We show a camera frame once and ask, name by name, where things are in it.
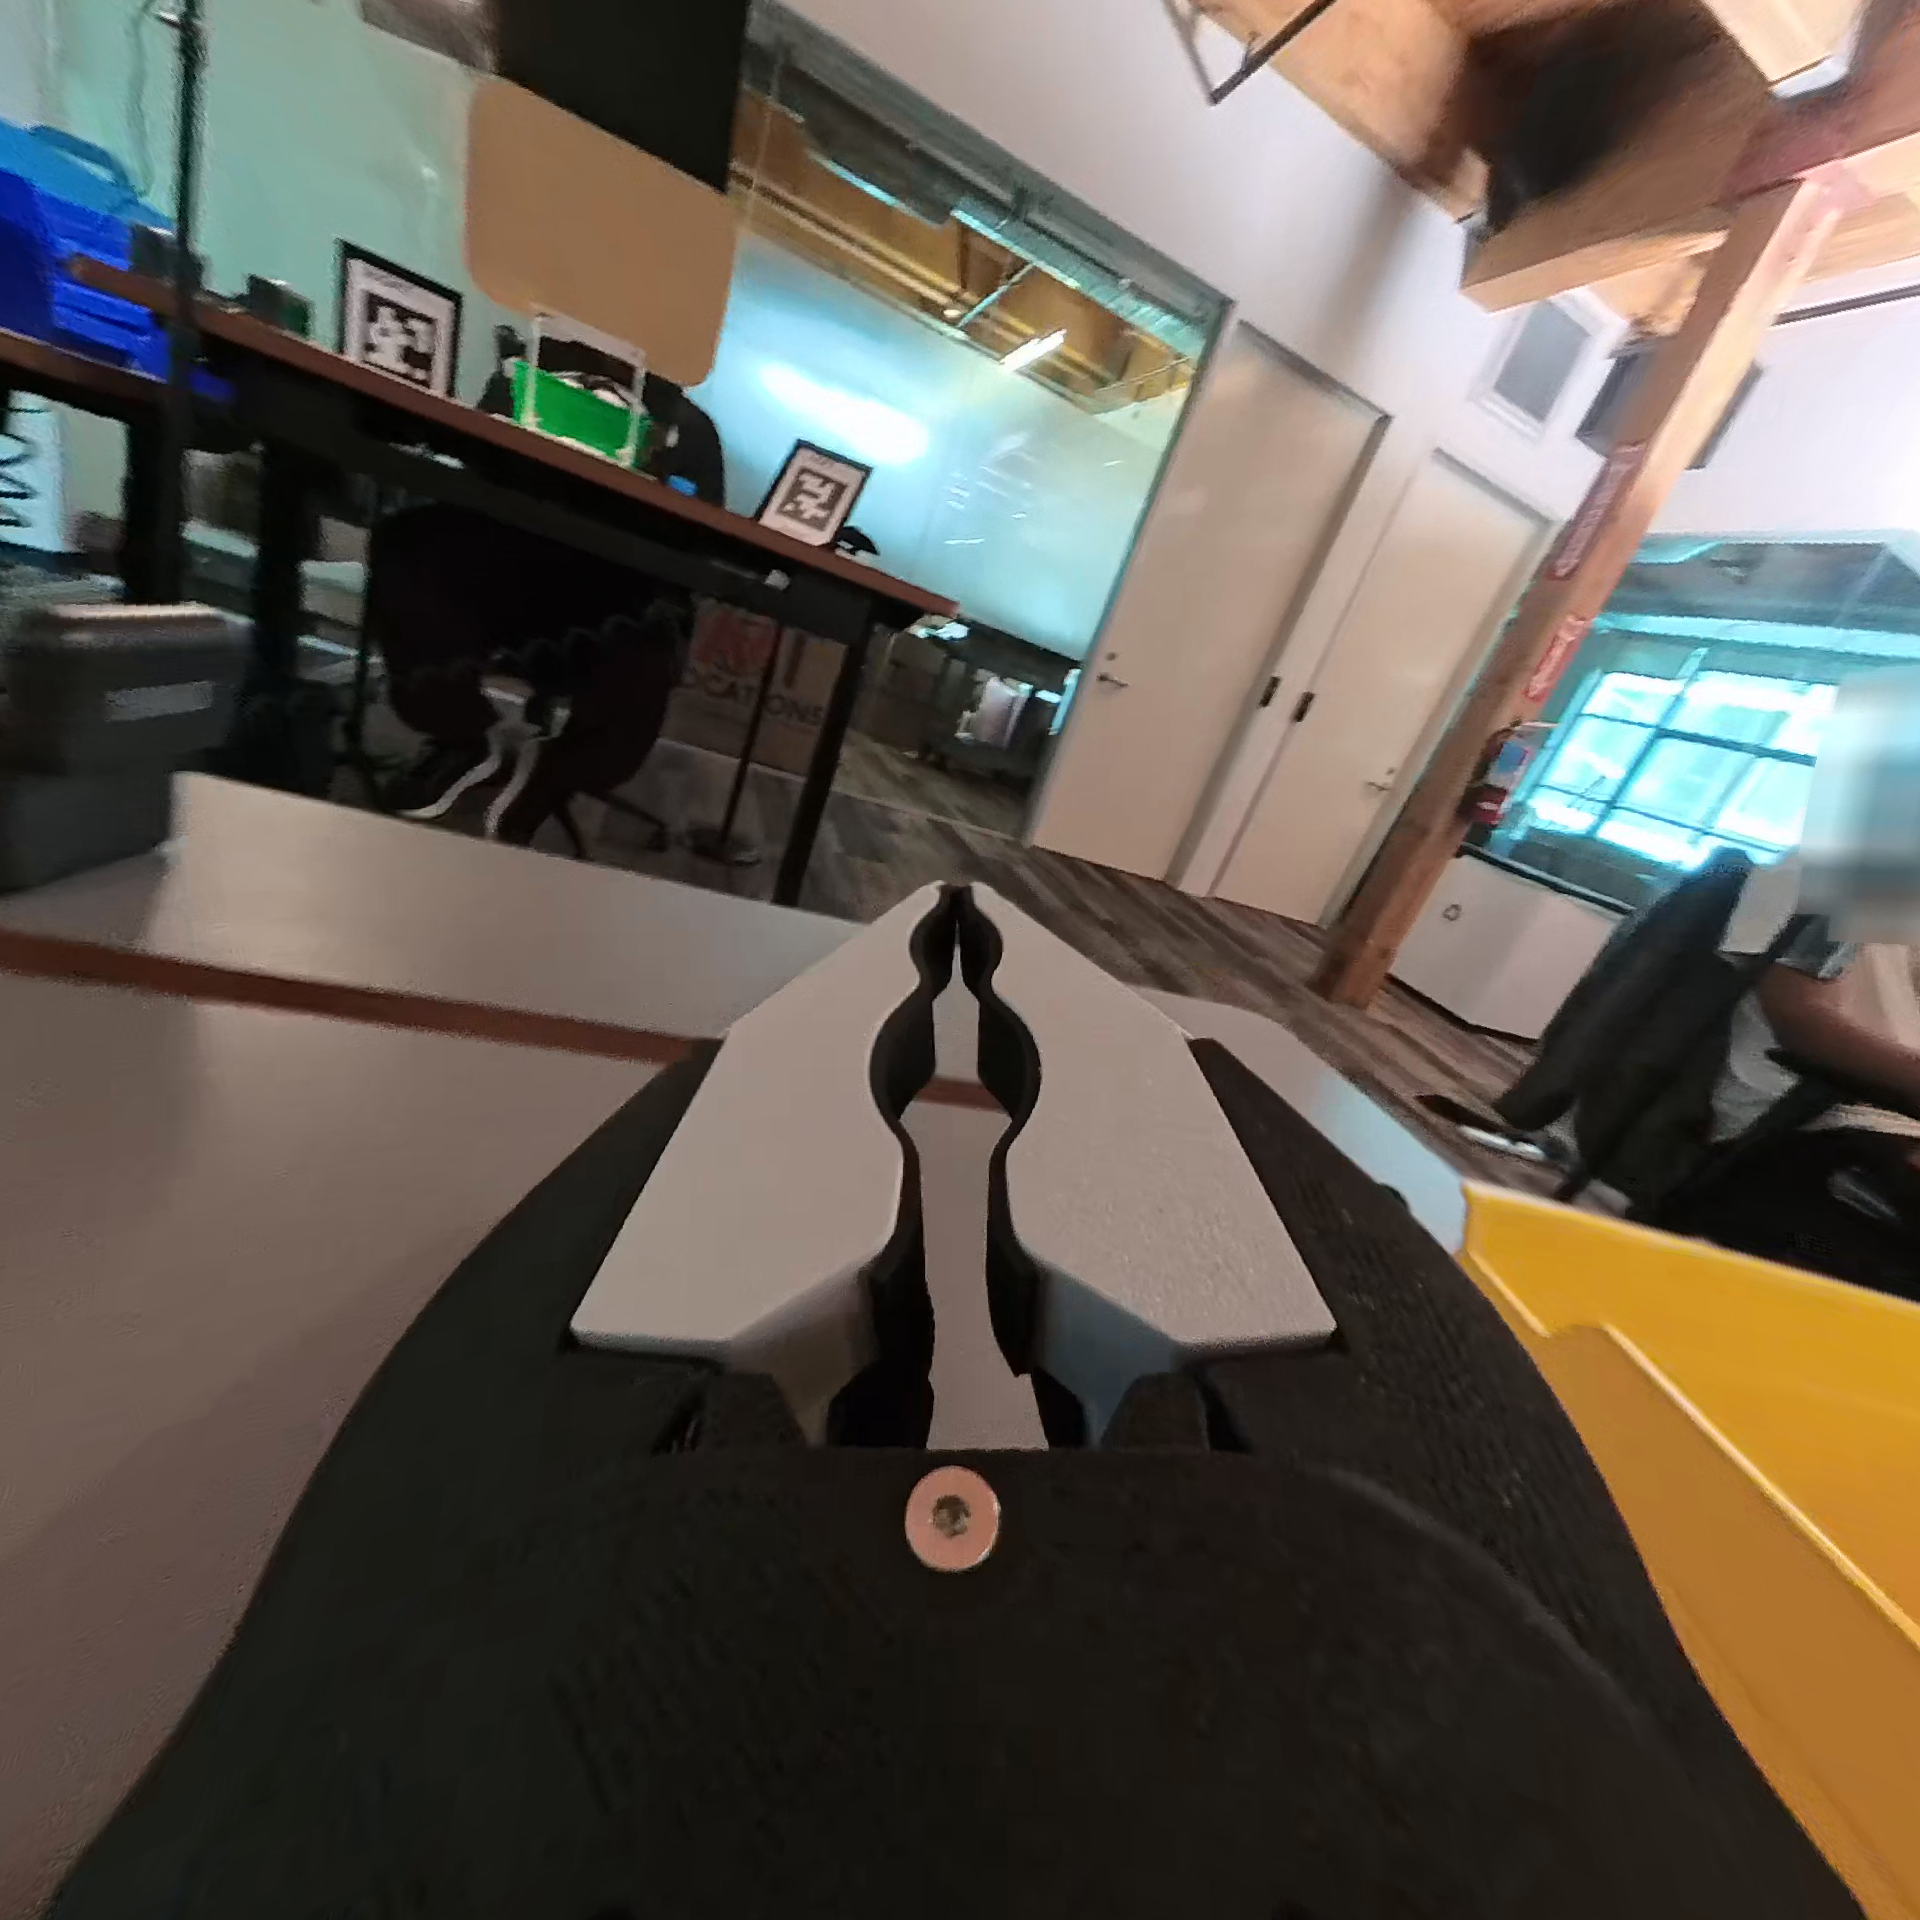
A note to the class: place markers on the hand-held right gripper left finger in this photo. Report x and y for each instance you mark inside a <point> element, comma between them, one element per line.
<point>752,1199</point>

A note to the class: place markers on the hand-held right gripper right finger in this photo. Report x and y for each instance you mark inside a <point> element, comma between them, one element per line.
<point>1156,1199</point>

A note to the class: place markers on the yellow plastic bin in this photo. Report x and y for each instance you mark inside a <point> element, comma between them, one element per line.
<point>1772,1424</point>

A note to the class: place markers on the white low cabinet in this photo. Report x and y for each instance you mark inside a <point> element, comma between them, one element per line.
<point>1503,946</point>

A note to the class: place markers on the cardboard box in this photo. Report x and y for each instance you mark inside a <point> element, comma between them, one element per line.
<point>752,690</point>

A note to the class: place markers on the black chair with jacket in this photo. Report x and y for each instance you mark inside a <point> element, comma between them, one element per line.
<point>1648,1034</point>

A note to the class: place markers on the red fire extinguisher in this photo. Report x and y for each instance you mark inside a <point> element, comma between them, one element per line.
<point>1495,773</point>

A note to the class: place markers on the white door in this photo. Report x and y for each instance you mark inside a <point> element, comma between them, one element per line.
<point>1202,631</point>
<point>1395,705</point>

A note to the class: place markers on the black office chair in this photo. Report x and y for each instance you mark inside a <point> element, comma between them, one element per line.
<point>508,673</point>

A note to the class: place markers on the gridded window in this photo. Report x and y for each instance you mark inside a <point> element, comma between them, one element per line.
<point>1698,766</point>

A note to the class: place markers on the dark-framed wooden desk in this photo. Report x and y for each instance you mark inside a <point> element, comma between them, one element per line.
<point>630,504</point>

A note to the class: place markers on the black-framed fiducial marker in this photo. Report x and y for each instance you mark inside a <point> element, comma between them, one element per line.
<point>400,321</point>
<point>814,494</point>

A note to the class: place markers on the green plastic bin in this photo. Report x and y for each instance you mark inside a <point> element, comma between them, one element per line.
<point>580,420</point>

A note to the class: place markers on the dark hard case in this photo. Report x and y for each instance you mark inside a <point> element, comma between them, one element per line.
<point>103,718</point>

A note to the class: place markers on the plain brown rounded board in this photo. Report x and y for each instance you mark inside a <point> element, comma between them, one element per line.
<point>600,240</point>

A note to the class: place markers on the black monitor panel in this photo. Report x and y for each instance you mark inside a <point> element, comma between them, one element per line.
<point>623,76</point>

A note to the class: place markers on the blue storage bins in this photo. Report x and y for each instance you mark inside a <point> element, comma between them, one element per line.
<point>75,256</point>

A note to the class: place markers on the black tripod pole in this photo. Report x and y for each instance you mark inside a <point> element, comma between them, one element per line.
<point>189,148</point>

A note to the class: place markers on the wooden support post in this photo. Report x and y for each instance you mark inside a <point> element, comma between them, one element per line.
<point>1562,631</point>

